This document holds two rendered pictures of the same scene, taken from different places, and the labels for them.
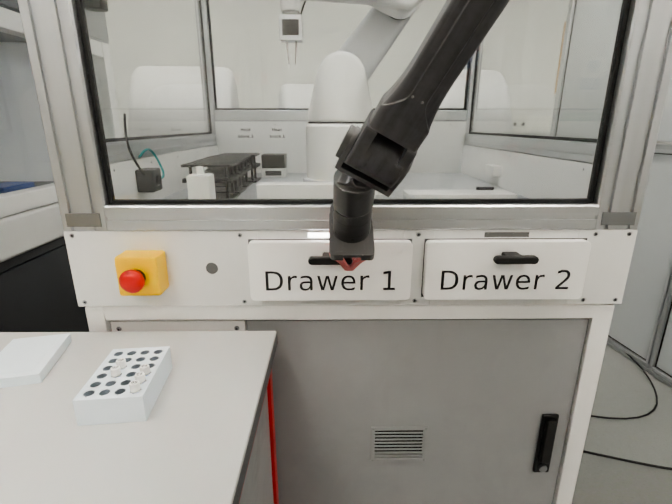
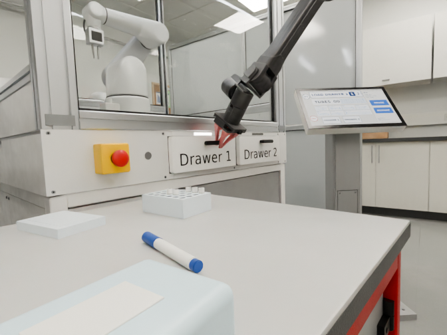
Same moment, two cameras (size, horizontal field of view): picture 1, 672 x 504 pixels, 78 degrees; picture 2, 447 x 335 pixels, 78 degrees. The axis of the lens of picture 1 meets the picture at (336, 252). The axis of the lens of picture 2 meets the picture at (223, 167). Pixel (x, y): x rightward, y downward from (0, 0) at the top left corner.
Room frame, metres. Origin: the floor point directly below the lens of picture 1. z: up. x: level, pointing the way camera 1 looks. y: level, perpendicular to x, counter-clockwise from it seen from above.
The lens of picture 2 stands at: (0.02, 0.65, 0.90)
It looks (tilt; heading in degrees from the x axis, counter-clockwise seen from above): 5 degrees down; 313
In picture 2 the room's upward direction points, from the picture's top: 2 degrees counter-clockwise
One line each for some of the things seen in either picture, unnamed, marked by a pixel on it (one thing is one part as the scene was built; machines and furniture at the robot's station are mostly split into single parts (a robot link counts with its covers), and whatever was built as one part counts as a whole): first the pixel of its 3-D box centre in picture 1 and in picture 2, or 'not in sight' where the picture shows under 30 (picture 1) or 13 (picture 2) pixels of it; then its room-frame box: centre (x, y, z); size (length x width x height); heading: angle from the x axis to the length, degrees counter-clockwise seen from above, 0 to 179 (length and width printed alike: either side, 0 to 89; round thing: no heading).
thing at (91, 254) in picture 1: (344, 214); (139, 153); (1.18, -0.02, 0.87); 1.02 x 0.95 x 0.14; 91
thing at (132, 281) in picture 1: (133, 280); (119, 158); (0.65, 0.34, 0.88); 0.04 x 0.03 x 0.04; 91
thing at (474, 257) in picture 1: (504, 269); (259, 149); (0.70, -0.30, 0.87); 0.29 x 0.02 x 0.11; 91
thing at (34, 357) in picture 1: (26, 359); (61, 223); (0.57, 0.49, 0.77); 0.13 x 0.09 x 0.02; 14
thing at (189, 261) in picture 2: not in sight; (168, 249); (0.31, 0.45, 0.77); 0.14 x 0.02 x 0.02; 171
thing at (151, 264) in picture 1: (142, 273); (112, 158); (0.68, 0.34, 0.88); 0.07 x 0.05 x 0.07; 91
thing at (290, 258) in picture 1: (330, 270); (205, 152); (0.70, 0.01, 0.87); 0.29 x 0.02 x 0.11; 91
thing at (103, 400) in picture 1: (128, 382); (176, 202); (0.50, 0.29, 0.78); 0.12 x 0.08 x 0.04; 6
